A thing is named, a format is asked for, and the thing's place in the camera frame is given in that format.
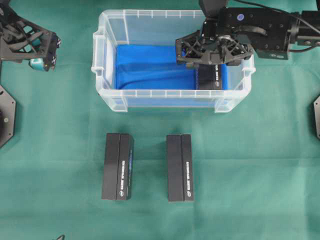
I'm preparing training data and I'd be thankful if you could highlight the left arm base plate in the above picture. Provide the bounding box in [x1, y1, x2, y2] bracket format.
[0, 85, 16, 148]

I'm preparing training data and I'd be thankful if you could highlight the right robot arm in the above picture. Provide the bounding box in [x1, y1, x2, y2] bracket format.
[175, 0, 320, 68]

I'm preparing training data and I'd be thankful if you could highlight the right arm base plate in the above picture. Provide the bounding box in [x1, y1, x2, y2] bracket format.
[313, 96, 320, 139]

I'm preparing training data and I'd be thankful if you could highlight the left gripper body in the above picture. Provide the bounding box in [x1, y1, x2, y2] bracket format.
[0, 0, 61, 70]

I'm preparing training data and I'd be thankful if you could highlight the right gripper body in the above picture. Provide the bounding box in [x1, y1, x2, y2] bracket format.
[175, 31, 254, 66]

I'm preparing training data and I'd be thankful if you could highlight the black camera box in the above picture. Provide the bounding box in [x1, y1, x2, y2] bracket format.
[195, 64, 223, 91]
[101, 133, 134, 201]
[166, 134, 195, 202]

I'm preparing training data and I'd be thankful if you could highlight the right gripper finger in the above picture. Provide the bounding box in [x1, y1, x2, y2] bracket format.
[226, 58, 243, 67]
[185, 62, 200, 69]

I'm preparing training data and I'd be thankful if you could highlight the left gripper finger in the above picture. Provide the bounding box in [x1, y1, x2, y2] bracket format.
[28, 58, 49, 72]
[27, 34, 41, 47]

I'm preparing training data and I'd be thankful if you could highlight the clear plastic storage case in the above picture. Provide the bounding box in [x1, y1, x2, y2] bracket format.
[91, 9, 256, 113]

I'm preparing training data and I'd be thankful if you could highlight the blue cloth liner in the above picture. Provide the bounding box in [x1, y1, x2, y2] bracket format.
[114, 44, 229, 90]

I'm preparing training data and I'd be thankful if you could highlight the green table cloth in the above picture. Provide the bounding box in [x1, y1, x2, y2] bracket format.
[0, 0, 320, 240]

